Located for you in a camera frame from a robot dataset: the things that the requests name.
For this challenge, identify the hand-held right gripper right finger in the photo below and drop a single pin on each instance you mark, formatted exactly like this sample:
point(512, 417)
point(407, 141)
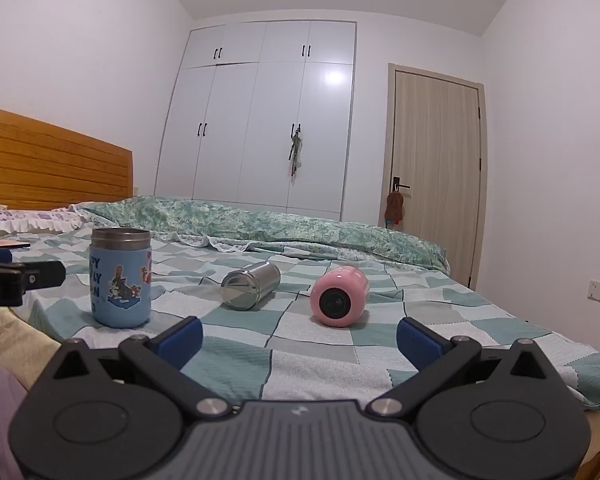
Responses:
point(421, 344)

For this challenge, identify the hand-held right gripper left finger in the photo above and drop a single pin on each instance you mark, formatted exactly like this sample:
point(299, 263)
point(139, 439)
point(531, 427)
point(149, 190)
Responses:
point(179, 341)

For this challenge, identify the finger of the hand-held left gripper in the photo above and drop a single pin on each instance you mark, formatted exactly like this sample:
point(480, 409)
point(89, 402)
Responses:
point(45, 274)

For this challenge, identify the stainless steel cup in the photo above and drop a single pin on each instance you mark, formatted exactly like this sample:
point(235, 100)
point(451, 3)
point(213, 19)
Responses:
point(247, 285)

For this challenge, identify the blue cartoon print cup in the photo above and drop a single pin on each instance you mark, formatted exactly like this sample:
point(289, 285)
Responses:
point(121, 280)

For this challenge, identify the orange flat notebook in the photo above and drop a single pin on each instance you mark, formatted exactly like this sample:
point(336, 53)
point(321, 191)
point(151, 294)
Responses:
point(5, 244)

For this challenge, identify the yellow blanket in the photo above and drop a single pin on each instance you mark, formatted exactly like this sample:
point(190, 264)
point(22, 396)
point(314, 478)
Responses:
point(15, 340)

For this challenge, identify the purple floral pillow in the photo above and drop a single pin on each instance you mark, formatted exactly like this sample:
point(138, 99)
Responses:
point(25, 221)

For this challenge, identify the wooden bed headboard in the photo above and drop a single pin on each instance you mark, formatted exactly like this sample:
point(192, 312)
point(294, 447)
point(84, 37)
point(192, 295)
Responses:
point(55, 165)

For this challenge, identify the person's purple clothing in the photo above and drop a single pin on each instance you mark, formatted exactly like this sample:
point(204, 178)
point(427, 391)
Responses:
point(0, 410)

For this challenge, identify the checkered green bed sheet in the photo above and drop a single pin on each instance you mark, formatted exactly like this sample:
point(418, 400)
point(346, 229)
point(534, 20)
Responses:
point(300, 355)

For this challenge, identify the brown plush bag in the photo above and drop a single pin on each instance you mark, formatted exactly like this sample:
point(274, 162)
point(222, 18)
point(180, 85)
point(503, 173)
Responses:
point(394, 207)

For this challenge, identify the green floral quilt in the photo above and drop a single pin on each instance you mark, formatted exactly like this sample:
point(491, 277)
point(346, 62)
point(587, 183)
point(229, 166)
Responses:
point(260, 222)

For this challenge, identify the light wooden door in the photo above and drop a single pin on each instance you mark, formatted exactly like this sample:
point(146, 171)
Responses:
point(440, 170)

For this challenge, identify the white wardrobe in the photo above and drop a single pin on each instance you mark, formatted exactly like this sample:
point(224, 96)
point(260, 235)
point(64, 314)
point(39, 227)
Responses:
point(250, 125)

